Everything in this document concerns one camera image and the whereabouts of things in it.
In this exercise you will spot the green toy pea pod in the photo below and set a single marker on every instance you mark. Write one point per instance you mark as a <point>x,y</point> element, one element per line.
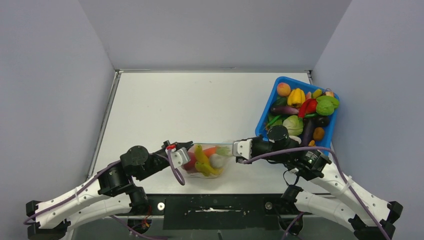
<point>279,123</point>

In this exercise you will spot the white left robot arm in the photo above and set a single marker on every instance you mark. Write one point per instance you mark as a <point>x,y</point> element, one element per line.
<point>111,191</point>

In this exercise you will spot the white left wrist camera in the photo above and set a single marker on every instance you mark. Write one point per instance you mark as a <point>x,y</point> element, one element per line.
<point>179,157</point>

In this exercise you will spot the red toy chili pepper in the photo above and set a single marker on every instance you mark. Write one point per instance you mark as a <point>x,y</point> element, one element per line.
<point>308,107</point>

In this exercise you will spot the long dark purple toy eggplant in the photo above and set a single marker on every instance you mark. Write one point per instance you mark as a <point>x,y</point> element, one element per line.
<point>308,130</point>

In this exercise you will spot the dark purple toy plum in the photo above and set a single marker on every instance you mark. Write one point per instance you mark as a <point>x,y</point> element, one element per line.
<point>322,121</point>

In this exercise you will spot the toy peach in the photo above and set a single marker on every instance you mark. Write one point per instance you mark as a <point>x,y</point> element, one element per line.
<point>283,89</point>

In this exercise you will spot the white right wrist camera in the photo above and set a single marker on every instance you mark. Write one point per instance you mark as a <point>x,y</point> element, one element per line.
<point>242,148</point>

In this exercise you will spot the yellow toy banana bunch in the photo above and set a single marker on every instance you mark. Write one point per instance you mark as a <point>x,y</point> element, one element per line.
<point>203,164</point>

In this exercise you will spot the clear zip top bag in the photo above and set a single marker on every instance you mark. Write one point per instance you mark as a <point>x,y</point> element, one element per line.
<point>207,145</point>

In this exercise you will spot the white toy garlic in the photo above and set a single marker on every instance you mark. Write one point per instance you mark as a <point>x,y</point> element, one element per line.
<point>217,161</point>

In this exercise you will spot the green bumpy toy fruit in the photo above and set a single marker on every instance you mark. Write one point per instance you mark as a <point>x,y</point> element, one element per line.
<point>326,105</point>

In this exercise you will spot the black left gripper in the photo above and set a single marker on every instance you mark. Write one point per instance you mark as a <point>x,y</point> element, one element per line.
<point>186,145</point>

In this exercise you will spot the brown toy potato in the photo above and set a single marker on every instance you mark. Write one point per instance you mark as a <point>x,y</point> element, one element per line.
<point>318,134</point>

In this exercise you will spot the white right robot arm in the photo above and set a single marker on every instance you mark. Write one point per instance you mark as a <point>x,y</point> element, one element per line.
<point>366,215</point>

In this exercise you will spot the pale green toy cabbage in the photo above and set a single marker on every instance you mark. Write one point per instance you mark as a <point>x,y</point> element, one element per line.
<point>294,125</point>

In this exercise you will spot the orange toy carrot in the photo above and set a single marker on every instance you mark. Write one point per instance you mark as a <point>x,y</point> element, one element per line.
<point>218,150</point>

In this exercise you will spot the yellow toy bell pepper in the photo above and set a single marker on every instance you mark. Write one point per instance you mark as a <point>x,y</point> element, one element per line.
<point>296,98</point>

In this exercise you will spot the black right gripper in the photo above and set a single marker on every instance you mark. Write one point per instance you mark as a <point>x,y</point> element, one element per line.
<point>255,140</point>

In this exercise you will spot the brown toy walnut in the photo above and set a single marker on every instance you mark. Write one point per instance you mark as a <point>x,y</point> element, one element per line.
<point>312,143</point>

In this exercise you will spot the red toy apple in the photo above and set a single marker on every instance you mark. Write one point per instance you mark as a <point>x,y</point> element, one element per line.
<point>190,166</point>

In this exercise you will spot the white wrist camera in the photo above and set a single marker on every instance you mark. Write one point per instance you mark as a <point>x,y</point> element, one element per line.
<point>242,148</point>
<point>179,157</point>

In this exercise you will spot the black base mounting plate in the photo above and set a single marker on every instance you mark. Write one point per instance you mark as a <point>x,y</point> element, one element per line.
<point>215,212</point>

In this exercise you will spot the green toy bean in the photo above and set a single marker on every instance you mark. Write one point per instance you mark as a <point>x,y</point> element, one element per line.
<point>272,121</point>

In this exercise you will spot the dark green toy avocado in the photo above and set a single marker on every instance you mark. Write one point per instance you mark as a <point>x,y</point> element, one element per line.
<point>280,101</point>

